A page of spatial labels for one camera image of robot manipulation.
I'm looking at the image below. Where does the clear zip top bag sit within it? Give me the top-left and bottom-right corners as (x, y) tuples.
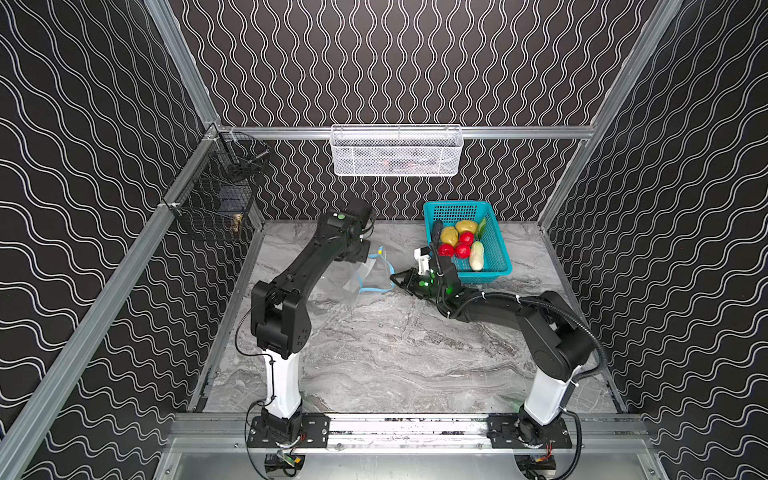
(323, 245), (395, 306)

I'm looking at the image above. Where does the red tomato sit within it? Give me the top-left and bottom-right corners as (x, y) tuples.
(438, 243), (455, 257)
(454, 231), (475, 259)

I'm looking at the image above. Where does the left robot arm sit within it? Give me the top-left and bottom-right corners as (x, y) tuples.
(250, 199), (373, 420)

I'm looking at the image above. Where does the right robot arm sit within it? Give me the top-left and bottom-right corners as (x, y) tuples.
(390, 256), (607, 428)

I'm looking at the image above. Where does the yellow potato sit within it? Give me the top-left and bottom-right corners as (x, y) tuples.
(440, 226), (460, 247)

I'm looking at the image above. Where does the dark eggplant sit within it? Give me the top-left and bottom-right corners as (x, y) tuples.
(430, 220), (443, 248)

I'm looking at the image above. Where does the teal plastic basket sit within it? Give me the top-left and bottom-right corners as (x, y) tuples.
(423, 200), (512, 284)

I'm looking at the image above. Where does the yellow lemon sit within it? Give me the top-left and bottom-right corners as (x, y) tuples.
(455, 220), (479, 234)

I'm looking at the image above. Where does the green pepper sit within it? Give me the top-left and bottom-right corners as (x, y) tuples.
(475, 218), (488, 241)

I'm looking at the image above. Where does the brass object in basket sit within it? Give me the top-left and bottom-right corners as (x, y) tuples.
(231, 213), (243, 234)

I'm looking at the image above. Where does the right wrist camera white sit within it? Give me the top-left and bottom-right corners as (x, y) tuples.
(414, 246), (433, 277)

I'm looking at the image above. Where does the clear wall-mounted basket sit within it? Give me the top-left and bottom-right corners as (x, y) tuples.
(330, 124), (464, 177)

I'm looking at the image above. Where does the black wire wall basket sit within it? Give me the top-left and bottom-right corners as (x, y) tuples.
(170, 131), (272, 244)

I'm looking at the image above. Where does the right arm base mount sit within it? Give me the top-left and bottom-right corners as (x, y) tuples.
(486, 413), (573, 449)

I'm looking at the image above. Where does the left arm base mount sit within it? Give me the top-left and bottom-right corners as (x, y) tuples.
(246, 411), (330, 449)

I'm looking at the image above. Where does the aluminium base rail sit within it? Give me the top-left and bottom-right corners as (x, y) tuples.
(166, 413), (652, 454)

